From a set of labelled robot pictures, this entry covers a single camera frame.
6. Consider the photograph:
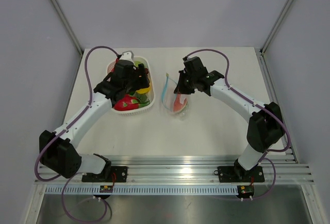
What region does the yellow lemon toy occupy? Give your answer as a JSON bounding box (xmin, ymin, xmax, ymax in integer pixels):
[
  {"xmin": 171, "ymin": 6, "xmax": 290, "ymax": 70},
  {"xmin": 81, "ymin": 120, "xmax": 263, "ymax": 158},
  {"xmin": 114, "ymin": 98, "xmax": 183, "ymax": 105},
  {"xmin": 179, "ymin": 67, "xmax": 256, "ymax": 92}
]
[{"xmin": 136, "ymin": 86, "xmax": 151, "ymax": 94}]

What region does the clear zip bag blue zipper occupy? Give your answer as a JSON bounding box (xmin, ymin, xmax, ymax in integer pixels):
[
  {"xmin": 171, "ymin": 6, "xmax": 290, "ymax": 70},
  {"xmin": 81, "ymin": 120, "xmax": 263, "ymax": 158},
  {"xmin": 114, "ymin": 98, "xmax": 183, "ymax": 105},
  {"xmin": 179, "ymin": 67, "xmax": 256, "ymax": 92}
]
[{"xmin": 161, "ymin": 73, "xmax": 190, "ymax": 120}]

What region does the red watermelon slice toy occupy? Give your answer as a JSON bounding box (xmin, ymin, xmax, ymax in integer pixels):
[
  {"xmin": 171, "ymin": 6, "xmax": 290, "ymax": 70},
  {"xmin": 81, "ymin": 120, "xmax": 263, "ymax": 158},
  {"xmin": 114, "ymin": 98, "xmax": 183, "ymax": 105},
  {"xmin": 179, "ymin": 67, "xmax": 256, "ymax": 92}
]
[{"xmin": 173, "ymin": 94, "xmax": 188, "ymax": 113}]

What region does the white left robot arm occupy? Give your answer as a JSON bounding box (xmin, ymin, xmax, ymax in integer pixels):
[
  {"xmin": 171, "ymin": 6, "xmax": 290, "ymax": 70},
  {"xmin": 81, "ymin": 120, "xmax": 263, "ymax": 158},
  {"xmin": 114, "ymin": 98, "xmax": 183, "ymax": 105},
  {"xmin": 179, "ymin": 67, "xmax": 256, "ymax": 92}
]
[{"xmin": 35, "ymin": 59, "xmax": 150, "ymax": 182}]

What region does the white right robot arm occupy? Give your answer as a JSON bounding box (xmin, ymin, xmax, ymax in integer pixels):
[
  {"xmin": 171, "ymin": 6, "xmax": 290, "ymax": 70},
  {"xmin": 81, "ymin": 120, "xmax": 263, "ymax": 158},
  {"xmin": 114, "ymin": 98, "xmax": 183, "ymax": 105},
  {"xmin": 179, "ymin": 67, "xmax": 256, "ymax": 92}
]
[{"xmin": 174, "ymin": 56, "xmax": 285, "ymax": 181}]

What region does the white perforated plastic basket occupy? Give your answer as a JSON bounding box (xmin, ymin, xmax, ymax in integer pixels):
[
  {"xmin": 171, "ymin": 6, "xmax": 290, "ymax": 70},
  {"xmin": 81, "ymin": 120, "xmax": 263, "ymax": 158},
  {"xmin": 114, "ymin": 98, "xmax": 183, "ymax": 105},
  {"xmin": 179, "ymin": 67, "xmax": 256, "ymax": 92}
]
[{"xmin": 112, "ymin": 56, "xmax": 155, "ymax": 116}]

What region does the red dragon fruit toy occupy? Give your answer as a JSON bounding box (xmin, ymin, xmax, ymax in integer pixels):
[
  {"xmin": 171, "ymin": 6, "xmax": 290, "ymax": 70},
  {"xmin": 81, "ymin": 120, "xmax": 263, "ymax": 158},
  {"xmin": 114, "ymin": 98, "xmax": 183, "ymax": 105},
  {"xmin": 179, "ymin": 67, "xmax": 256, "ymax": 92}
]
[{"xmin": 113, "ymin": 94, "xmax": 150, "ymax": 111}]

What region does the left small circuit board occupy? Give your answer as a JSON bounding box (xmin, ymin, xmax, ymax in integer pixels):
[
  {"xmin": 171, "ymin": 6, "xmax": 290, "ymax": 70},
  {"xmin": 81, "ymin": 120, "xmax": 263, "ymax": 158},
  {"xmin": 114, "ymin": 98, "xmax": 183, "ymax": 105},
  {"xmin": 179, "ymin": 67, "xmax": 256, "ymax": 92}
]
[{"xmin": 100, "ymin": 185, "xmax": 113, "ymax": 193}]

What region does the small circuit board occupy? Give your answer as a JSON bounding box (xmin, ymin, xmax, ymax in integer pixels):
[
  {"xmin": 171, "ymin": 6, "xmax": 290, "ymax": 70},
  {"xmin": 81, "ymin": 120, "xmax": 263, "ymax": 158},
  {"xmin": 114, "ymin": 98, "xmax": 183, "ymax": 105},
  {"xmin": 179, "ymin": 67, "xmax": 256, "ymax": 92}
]
[
  {"xmin": 238, "ymin": 185, "xmax": 254, "ymax": 195},
  {"xmin": 100, "ymin": 185, "xmax": 113, "ymax": 193}
]

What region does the right small circuit board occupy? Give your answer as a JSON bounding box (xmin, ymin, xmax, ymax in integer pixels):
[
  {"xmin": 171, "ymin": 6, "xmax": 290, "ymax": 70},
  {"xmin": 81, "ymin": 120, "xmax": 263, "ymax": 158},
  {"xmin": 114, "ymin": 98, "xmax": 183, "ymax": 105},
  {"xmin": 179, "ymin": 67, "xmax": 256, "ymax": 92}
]
[{"xmin": 238, "ymin": 185, "xmax": 254, "ymax": 195}]

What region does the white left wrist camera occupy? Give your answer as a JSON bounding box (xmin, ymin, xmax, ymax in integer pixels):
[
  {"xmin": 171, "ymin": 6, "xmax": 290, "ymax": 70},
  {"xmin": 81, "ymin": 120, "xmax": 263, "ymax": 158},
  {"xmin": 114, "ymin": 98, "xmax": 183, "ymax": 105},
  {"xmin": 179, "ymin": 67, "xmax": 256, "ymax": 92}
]
[{"xmin": 120, "ymin": 51, "xmax": 134, "ymax": 62}]

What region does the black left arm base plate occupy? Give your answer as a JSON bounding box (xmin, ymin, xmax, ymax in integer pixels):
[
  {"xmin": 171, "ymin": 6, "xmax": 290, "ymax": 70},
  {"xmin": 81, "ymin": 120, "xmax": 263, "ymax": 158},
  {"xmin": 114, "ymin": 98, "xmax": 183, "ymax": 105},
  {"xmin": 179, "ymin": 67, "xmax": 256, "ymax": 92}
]
[{"xmin": 82, "ymin": 166, "xmax": 128, "ymax": 183}]

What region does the aluminium rail frame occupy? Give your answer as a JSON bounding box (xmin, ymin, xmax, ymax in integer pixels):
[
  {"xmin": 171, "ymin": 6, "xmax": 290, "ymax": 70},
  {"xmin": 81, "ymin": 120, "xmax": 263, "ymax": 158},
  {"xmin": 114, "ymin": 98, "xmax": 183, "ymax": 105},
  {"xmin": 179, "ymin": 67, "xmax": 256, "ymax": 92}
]
[{"xmin": 33, "ymin": 154, "xmax": 315, "ymax": 185}]

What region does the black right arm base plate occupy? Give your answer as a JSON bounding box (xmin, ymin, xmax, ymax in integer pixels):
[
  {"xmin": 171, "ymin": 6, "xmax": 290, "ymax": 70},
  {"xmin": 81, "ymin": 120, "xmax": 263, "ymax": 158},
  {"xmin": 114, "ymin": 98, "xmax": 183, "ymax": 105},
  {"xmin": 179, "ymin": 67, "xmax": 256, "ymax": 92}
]
[{"xmin": 213, "ymin": 166, "xmax": 265, "ymax": 183}]

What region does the white slotted cable duct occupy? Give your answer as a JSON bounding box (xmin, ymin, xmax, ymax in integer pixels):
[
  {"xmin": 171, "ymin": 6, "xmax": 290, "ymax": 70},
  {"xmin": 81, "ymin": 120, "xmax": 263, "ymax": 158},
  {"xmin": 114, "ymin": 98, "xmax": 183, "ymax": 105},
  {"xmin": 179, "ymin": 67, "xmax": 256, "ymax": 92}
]
[{"xmin": 45, "ymin": 185, "xmax": 242, "ymax": 196}]

